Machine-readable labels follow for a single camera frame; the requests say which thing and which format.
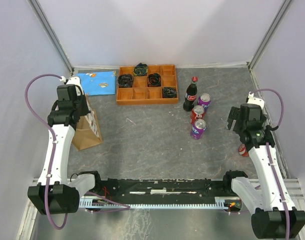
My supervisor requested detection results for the purple fanta can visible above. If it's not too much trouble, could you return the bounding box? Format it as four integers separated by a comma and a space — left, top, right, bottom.
197, 93, 211, 112
190, 119, 207, 140

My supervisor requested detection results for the burlap canvas watermelon bag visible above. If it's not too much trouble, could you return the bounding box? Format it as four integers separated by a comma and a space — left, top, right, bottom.
72, 95, 103, 151

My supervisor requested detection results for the glass cola bottle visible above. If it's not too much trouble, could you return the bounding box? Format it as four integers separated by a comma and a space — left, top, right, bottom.
183, 76, 198, 112

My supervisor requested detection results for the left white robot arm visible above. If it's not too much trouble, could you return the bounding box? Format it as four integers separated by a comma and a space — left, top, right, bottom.
28, 84, 103, 215

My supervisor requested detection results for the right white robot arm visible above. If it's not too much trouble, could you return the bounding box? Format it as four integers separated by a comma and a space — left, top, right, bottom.
221, 103, 305, 240

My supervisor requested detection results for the red cola can right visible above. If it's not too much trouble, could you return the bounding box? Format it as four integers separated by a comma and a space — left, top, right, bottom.
238, 144, 249, 157

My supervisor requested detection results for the red cola can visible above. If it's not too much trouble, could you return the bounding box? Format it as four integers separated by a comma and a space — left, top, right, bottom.
190, 105, 205, 124
238, 144, 249, 157

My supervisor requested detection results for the red cola can middle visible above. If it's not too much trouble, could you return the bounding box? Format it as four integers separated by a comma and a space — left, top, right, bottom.
190, 105, 205, 124

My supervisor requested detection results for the blue patterned cloth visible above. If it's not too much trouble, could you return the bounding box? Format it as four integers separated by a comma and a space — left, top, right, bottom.
77, 71, 117, 96

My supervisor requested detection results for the rolled dark belt left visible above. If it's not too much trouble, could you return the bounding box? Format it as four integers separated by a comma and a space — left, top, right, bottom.
117, 74, 134, 88

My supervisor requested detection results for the wooden compartment tray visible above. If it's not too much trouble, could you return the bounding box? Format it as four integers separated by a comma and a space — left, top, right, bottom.
116, 64, 179, 106

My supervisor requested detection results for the rolled dark belt top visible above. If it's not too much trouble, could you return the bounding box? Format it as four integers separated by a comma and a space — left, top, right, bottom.
133, 63, 148, 77

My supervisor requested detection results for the rolled dark belt centre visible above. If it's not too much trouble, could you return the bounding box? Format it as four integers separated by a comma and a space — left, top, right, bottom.
148, 73, 161, 87

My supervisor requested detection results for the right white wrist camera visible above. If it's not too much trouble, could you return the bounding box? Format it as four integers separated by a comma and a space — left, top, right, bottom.
246, 92, 265, 110

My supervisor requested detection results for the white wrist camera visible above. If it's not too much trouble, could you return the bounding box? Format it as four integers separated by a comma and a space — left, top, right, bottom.
246, 92, 265, 110
60, 76, 84, 96

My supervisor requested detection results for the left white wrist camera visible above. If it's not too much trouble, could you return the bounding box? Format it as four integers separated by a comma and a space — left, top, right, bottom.
60, 76, 84, 96

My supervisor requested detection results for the white slotted cable duct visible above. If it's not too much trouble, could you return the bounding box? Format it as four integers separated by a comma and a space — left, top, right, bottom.
79, 196, 242, 212

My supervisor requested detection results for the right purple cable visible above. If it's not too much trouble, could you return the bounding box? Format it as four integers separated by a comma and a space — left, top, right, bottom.
238, 88, 292, 240

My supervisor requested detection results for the purple cable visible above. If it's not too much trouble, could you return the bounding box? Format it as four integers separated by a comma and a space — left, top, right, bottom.
238, 88, 292, 240
26, 73, 131, 230

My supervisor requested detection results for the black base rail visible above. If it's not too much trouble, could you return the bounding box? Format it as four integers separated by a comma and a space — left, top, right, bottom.
90, 170, 248, 204

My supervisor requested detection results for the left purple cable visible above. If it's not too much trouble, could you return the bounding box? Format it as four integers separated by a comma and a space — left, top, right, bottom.
26, 73, 131, 230

